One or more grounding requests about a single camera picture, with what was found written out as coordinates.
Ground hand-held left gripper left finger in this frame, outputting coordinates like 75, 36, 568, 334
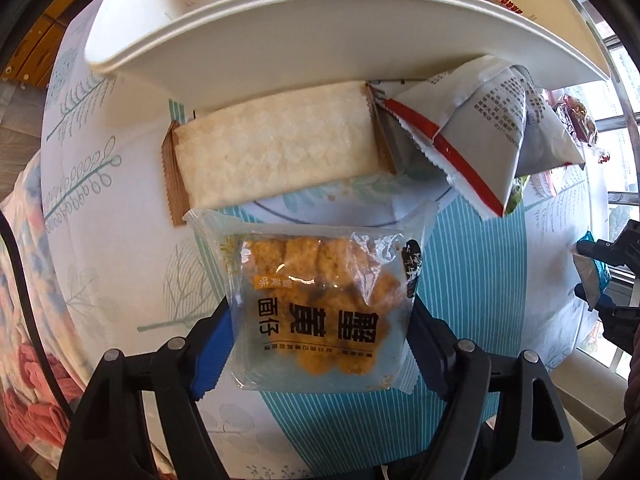
57, 292, 236, 480

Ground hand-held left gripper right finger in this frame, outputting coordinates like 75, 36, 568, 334
407, 297, 583, 480

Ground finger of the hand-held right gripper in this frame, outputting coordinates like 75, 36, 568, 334
574, 284, 621, 328
575, 238, 621, 267

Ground blue silver snack wrapper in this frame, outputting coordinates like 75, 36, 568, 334
571, 230, 612, 312

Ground orange snack packet black print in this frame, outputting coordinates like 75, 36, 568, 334
182, 199, 439, 395

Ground white plastic bin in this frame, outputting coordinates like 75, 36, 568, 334
84, 0, 614, 111

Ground metal window railing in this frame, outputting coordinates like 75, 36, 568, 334
590, 7, 640, 378

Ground pile of small wrapped candies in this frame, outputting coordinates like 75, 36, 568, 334
554, 91, 612, 163

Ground grey white packet red stripe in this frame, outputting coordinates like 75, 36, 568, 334
375, 57, 587, 219

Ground floral fleece blanket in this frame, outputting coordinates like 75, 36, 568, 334
0, 152, 86, 476

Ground beige wafer packet brown edges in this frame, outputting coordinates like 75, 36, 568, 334
161, 81, 397, 231

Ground black cable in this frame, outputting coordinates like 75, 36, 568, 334
0, 207, 73, 413

